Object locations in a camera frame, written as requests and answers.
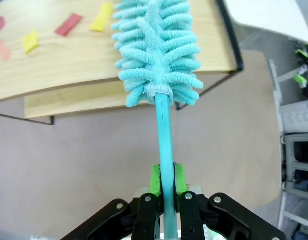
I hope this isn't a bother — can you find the large white table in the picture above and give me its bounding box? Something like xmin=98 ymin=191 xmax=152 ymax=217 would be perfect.
xmin=223 ymin=0 xmax=308 ymax=50

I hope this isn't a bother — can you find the yellow paper scrap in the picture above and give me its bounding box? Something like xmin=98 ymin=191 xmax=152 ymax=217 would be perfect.
xmin=21 ymin=29 xmax=40 ymax=55
xmin=90 ymin=2 xmax=115 ymax=33

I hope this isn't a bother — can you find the grey equipment rack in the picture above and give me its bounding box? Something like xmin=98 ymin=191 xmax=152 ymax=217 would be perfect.
xmin=278 ymin=102 xmax=308 ymax=201

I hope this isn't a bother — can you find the white table leg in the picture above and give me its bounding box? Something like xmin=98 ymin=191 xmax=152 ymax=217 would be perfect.
xmin=268 ymin=59 xmax=284 ymax=107

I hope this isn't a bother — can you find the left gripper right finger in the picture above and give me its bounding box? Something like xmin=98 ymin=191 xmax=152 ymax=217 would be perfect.
xmin=175 ymin=163 xmax=287 ymax=240

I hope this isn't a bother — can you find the rimmed wooden shelf board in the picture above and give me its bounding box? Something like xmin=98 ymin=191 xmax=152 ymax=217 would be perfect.
xmin=0 ymin=0 xmax=239 ymax=105

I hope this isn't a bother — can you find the green and black equipment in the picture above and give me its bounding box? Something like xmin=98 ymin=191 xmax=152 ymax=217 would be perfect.
xmin=293 ymin=47 xmax=308 ymax=101

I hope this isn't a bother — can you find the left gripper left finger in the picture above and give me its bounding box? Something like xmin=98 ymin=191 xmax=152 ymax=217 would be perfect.
xmin=61 ymin=163 xmax=162 ymax=240

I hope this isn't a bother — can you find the teal microfiber duster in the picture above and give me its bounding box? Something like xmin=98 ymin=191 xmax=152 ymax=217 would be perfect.
xmin=111 ymin=0 xmax=205 ymax=240

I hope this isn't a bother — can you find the pink paper scrap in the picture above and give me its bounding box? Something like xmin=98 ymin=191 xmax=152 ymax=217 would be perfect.
xmin=0 ymin=39 xmax=12 ymax=62

